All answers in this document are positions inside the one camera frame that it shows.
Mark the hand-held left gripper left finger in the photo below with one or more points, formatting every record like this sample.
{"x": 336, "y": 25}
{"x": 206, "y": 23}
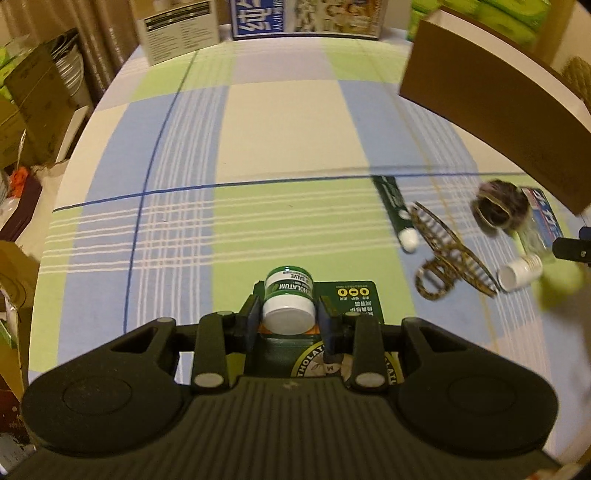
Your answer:
{"x": 252, "y": 321}

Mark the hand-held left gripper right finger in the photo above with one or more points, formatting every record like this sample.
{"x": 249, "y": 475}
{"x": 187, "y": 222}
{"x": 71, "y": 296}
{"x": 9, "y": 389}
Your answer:
{"x": 324, "y": 323}

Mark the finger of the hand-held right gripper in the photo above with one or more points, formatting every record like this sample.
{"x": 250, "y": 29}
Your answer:
{"x": 572, "y": 249}

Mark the green balm jar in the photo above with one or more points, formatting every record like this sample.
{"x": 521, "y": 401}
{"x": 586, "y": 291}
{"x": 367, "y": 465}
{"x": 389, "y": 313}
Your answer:
{"x": 288, "y": 295}

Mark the dark velvet scrunchie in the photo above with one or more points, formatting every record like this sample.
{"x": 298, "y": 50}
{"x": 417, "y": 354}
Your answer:
{"x": 501, "y": 205}

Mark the dark green cream tube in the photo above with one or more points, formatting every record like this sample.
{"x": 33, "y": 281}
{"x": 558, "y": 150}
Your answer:
{"x": 395, "y": 203}

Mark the brown cardboard storage box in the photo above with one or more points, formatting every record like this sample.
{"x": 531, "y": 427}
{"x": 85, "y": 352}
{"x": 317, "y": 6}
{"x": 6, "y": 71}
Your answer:
{"x": 489, "y": 87}

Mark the plaid cloth covered desktop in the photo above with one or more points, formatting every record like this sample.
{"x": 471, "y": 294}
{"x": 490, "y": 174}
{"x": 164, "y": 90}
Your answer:
{"x": 277, "y": 138}

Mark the blue labelled clear packet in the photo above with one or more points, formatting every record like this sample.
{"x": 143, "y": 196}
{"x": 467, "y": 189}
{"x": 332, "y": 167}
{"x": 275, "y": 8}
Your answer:
{"x": 545, "y": 217}

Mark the white pill bottle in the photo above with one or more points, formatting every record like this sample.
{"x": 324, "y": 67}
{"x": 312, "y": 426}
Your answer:
{"x": 519, "y": 273}

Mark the leopard print hair clip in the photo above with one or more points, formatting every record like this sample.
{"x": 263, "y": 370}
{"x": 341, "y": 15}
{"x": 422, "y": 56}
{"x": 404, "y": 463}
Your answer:
{"x": 450, "y": 251}

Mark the chair with beige quilted cover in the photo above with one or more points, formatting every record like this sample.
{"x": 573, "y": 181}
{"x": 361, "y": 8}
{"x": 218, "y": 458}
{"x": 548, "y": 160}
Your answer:
{"x": 579, "y": 76}

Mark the green tissue pack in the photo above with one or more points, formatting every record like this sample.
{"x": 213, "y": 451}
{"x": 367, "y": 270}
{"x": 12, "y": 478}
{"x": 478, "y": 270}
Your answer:
{"x": 438, "y": 5}
{"x": 512, "y": 18}

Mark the open brown cardboard box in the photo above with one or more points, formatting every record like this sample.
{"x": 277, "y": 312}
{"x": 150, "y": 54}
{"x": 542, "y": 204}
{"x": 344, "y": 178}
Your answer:
{"x": 14, "y": 300}

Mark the dark red box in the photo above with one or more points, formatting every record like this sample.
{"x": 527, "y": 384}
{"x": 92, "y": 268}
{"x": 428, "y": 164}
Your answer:
{"x": 21, "y": 207}

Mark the white product box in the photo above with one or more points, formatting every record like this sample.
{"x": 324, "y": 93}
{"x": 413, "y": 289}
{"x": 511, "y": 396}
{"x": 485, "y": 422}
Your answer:
{"x": 180, "y": 32}

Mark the blue milk carton box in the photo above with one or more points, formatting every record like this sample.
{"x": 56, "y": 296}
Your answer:
{"x": 304, "y": 18}

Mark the stack of metal plates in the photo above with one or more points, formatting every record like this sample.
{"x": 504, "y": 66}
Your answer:
{"x": 71, "y": 60}

